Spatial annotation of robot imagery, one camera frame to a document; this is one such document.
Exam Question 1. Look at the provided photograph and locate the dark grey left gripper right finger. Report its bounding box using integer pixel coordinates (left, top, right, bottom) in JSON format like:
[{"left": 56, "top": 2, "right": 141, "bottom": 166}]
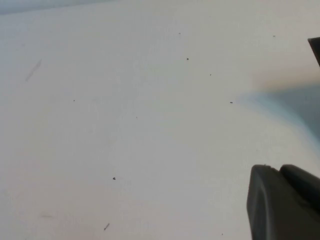
[{"left": 278, "top": 164, "right": 320, "bottom": 240}]

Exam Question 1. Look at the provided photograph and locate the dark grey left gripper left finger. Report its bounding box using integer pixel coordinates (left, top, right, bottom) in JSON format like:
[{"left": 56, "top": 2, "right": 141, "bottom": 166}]
[{"left": 246, "top": 163, "right": 296, "bottom": 240}]

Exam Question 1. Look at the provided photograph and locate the black printed glasses case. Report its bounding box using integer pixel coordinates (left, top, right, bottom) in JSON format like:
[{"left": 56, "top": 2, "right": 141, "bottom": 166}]
[{"left": 307, "top": 36, "right": 320, "bottom": 68}]

